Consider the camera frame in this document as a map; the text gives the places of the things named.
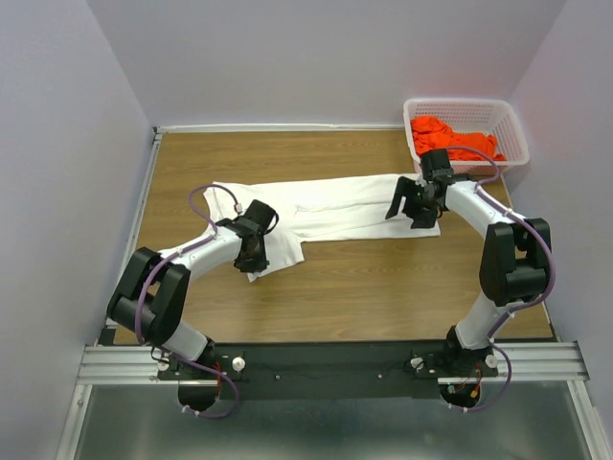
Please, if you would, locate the white plastic basket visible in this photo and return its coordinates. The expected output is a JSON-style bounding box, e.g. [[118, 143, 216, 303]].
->
[[403, 98, 530, 173]]

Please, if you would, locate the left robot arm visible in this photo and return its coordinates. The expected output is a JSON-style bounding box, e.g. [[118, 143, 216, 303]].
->
[[106, 199, 280, 379]]

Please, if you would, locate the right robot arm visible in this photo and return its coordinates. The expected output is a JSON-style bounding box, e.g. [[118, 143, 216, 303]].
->
[[386, 149, 556, 376]]

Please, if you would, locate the purple cable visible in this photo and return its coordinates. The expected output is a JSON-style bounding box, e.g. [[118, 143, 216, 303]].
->
[[133, 183, 240, 420], [444, 145, 557, 413]]

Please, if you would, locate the orange t shirt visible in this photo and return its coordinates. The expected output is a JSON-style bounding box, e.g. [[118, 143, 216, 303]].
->
[[410, 116, 507, 161]]

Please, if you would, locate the white t shirt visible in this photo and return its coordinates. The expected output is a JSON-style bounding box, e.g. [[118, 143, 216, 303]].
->
[[203, 173, 441, 282]]

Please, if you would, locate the aluminium frame rail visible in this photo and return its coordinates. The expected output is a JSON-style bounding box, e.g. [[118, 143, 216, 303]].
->
[[52, 125, 595, 460]]

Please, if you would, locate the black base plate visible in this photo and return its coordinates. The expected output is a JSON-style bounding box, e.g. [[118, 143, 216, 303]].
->
[[158, 340, 498, 408]]

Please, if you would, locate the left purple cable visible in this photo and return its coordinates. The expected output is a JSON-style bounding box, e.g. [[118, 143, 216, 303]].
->
[[133, 183, 240, 420]]

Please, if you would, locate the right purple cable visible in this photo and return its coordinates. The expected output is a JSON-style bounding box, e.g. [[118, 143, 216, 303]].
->
[[444, 145, 557, 413]]

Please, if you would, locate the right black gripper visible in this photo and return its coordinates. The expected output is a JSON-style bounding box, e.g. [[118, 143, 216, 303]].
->
[[383, 175, 438, 230]]

